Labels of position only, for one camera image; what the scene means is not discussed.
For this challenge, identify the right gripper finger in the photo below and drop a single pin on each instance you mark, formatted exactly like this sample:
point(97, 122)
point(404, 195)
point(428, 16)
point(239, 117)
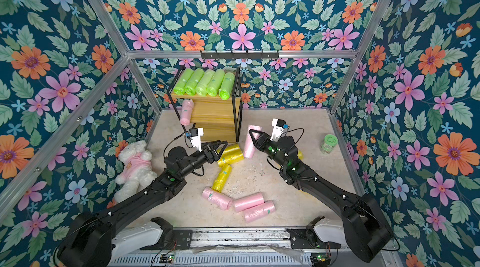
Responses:
point(267, 137)
point(257, 137)

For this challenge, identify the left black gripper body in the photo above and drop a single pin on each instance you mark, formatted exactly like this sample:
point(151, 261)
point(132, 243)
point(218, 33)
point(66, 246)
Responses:
point(209, 158)

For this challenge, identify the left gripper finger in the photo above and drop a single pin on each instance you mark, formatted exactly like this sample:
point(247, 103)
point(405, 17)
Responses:
point(219, 149)
point(210, 145)

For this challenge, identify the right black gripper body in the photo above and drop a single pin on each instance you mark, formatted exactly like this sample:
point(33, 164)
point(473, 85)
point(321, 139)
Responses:
point(272, 146)

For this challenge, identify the pink roll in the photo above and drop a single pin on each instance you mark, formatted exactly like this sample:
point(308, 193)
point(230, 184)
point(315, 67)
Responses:
point(217, 198)
point(249, 148)
point(259, 211)
point(186, 112)
point(248, 202)

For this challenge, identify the wooden three-tier shelf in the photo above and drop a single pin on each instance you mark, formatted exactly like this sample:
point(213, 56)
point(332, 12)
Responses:
point(221, 119)

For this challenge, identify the green roll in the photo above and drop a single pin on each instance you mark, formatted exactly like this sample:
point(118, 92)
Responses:
point(201, 88)
point(215, 83)
point(191, 84)

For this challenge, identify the green roll diagonal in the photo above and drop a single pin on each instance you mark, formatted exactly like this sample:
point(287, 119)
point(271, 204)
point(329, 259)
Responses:
point(227, 86)
point(180, 87)

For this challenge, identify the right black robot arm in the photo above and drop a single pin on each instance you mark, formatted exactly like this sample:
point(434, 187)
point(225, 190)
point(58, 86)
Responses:
point(365, 227)

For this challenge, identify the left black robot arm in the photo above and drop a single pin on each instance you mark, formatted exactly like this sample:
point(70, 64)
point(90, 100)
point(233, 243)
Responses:
point(97, 239)

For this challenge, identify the yellow roll top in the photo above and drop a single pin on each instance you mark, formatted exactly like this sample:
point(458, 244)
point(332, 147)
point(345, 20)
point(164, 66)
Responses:
point(232, 148)

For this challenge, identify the yellow roll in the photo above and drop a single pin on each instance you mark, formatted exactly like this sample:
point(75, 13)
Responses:
point(232, 148)
point(230, 158)

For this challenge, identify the yellow roll right diagonal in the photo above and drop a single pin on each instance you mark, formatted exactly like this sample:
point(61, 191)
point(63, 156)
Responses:
point(300, 155)

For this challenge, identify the yellow roll diagonal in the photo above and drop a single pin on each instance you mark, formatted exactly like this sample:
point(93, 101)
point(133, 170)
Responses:
point(300, 155)
point(222, 178)

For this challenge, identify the yellow roll diagonal middle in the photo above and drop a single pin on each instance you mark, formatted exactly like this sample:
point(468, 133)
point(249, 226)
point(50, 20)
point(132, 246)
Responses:
point(222, 178)

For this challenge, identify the green lidded jar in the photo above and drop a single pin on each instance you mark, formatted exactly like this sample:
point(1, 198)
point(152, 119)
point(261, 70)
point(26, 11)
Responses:
point(329, 143)

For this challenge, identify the pink roll bottom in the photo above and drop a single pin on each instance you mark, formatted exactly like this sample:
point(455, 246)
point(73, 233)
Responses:
point(259, 211)

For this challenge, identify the white plush toy pink shirt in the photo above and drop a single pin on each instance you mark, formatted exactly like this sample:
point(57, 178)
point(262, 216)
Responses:
point(138, 171)

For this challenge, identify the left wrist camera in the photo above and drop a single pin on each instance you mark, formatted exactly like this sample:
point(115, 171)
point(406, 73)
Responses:
point(195, 136)

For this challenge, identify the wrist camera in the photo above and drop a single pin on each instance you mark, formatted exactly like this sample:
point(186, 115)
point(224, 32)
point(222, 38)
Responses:
point(195, 136)
point(279, 129)

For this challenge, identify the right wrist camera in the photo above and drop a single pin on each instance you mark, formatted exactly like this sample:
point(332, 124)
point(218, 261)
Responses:
point(279, 129)

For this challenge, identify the aluminium front rail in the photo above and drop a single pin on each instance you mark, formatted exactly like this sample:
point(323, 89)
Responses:
point(240, 235)

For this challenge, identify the black wall hook rail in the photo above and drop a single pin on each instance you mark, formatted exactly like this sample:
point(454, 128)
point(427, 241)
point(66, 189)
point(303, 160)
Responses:
point(233, 55)

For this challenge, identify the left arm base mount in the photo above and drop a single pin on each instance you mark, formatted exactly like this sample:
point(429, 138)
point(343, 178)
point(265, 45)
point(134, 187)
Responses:
point(171, 236)

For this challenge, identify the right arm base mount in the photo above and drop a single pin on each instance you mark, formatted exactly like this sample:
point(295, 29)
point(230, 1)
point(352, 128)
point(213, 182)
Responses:
point(320, 233)

